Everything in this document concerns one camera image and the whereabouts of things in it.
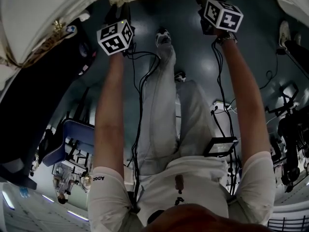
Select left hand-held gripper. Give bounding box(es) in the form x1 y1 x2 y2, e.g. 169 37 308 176
96 2 135 57

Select white ornate furniture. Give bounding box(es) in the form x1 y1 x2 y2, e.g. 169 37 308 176
0 0 309 69

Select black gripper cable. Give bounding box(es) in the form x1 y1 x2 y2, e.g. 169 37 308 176
211 39 237 140
123 49 162 204

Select person's patterned sneaker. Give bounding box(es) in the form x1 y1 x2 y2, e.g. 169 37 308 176
174 71 187 83
155 27 172 48

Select blue padded chair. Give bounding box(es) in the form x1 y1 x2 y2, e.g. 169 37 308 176
42 118 95 168

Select small black display screen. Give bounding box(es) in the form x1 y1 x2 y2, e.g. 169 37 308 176
204 136 239 158

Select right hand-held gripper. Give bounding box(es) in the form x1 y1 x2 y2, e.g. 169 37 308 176
192 0 244 36

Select black neck cord with pendant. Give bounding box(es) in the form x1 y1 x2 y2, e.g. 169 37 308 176
173 174 185 206

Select silver wrist bracelet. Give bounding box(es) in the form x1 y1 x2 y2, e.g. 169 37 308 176
215 31 239 44

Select person's left patterned sneaker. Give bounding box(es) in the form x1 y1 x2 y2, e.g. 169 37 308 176
155 27 172 48

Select person's face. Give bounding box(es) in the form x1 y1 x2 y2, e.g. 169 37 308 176
142 203 273 232

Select person's white t-shirt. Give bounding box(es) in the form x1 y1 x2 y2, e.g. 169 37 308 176
88 151 277 232

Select person's right forearm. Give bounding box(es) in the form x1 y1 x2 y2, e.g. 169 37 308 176
218 41 271 169

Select white power strip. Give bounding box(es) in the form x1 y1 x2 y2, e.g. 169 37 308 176
210 100 239 115

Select person's light grey trousers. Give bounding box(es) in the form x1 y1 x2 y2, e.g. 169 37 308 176
136 43 216 176

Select person's left forearm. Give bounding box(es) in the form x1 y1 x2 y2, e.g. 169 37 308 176
93 51 126 176

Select beige patterned lanyard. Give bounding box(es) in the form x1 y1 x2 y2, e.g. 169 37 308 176
20 29 67 69

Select ceiling strip lights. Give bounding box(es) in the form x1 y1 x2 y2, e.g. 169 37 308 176
1 189 90 222

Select person's right patterned sneaker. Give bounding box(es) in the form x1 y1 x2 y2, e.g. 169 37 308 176
174 71 187 83

